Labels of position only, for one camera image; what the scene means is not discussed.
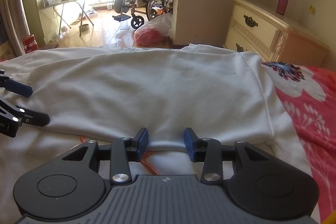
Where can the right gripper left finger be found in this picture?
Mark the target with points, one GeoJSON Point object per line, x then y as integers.
{"type": "Point", "coordinates": [123, 151]}

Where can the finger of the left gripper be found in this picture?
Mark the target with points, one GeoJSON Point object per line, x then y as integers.
{"type": "Point", "coordinates": [34, 117]}
{"type": "Point", "coordinates": [15, 87]}

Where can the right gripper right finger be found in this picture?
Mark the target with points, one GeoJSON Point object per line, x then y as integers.
{"type": "Point", "coordinates": [209, 152]}

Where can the white sweatshirt orange bear outline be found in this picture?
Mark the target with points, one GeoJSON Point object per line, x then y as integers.
{"type": "Point", "coordinates": [110, 92]}

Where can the folding table by window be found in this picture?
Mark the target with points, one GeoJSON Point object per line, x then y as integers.
{"type": "Point", "coordinates": [57, 14]}

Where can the cardboard box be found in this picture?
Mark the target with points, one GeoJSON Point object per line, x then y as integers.
{"type": "Point", "coordinates": [6, 51]}

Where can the beige curtain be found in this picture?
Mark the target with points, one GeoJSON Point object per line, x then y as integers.
{"type": "Point", "coordinates": [15, 23]}

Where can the pink floral bed blanket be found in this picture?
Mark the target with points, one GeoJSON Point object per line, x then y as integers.
{"type": "Point", "coordinates": [308, 95]}

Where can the pink bag in plastic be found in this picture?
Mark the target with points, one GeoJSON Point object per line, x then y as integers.
{"type": "Point", "coordinates": [155, 33]}

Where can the cream two-drawer nightstand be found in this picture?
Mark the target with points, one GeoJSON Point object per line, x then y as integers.
{"type": "Point", "coordinates": [272, 36]}

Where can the pink cup on nightstand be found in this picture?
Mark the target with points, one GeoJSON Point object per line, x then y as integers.
{"type": "Point", "coordinates": [281, 6]}

